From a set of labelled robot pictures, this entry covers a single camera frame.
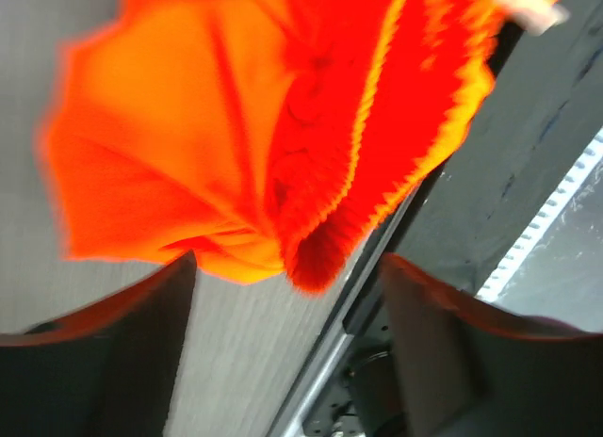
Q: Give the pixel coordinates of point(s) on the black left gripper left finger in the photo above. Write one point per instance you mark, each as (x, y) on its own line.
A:
(108, 369)

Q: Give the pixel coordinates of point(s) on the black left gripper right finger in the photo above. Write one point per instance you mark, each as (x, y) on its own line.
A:
(468, 368)

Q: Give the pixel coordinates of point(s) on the orange shorts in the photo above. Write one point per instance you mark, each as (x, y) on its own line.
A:
(266, 136)

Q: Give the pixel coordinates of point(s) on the white slotted cable duct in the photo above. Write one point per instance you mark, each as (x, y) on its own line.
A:
(548, 213)

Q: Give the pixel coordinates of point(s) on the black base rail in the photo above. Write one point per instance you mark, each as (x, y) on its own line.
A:
(545, 109)

